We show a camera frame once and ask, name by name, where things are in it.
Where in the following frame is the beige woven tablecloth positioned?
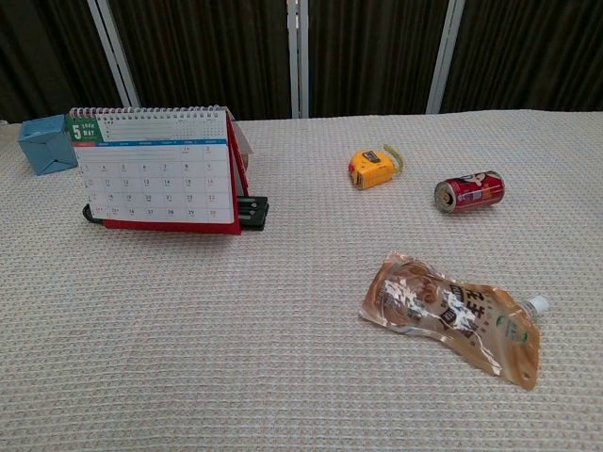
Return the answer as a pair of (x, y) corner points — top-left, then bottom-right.
(0, 108), (603, 452)

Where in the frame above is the red drink can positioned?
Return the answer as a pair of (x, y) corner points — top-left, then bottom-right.
(433, 170), (506, 216)

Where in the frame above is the red desk calendar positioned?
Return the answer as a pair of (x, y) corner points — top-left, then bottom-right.
(64, 105), (255, 236)

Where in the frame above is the blue paper box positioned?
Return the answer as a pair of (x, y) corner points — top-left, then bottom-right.
(17, 114), (79, 177)

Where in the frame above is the brown spout pouch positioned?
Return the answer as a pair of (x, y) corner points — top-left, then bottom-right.
(358, 251), (551, 393)

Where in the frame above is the white screen frame post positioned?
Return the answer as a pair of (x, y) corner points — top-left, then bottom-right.
(285, 0), (310, 120)
(425, 0), (466, 115)
(86, 0), (142, 108)

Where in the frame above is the yellow tape measure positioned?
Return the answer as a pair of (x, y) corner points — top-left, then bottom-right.
(348, 143), (405, 191)

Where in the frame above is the dark screen panel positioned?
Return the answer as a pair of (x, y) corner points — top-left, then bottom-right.
(0, 0), (124, 124)
(106, 0), (294, 121)
(440, 0), (603, 114)
(306, 0), (448, 118)

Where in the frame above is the black clamp holder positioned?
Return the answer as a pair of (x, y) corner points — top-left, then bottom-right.
(82, 194), (270, 232)

